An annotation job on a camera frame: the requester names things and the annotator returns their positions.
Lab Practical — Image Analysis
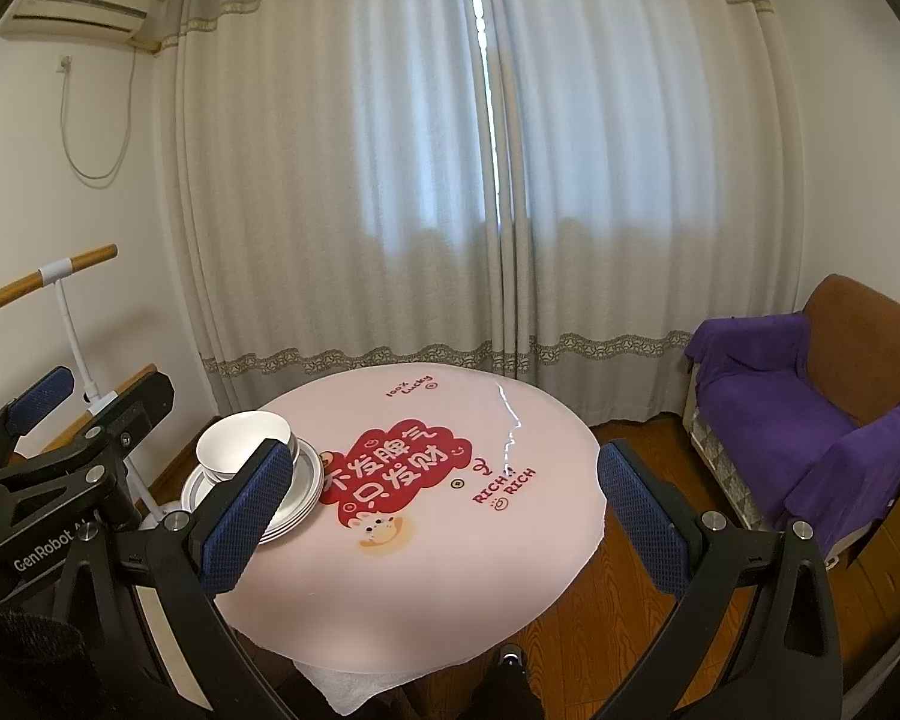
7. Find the black fuzzy strap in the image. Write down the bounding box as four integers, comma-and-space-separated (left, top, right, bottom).
0, 600, 95, 720

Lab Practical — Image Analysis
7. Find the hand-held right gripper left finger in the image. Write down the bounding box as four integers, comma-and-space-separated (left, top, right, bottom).
60, 439, 297, 720

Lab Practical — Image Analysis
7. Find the grey-white curtain panel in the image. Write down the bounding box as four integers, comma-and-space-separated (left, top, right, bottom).
154, 0, 496, 417
487, 0, 807, 425

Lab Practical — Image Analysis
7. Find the short wooden bar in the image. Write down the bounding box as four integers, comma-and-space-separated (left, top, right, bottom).
11, 364, 158, 462

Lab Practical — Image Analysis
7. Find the white bar stand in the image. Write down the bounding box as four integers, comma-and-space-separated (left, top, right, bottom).
37, 259, 196, 533

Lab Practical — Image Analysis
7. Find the purple blanket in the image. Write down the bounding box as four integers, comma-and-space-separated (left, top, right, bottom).
682, 313, 900, 541

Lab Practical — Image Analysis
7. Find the white air conditioner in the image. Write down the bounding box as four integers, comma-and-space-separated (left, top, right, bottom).
0, 0, 155, 46

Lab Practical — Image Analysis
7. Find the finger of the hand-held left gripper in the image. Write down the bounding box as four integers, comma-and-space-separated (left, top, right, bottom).
0, 373, 175, 511
0, 366, 74, 466

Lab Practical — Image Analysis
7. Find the brown sofa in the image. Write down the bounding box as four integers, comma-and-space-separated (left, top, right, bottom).
682, 274, 900, 563

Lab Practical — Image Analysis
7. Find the large white grey-rimmed plate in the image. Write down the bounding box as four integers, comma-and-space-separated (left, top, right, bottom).
180, 457, 325, 547

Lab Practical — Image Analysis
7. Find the white cloth under table cover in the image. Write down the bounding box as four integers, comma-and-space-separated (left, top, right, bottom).
292, 649, 451, 717

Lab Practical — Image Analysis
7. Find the pink printed table cover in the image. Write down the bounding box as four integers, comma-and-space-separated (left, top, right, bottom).
214, 364, 608, 672

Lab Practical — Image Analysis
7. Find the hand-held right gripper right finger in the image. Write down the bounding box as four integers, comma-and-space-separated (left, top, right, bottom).
596, 439, 845, 720

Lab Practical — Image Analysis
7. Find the white power cable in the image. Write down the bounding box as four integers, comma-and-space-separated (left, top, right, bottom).
61, 52, 136, 187

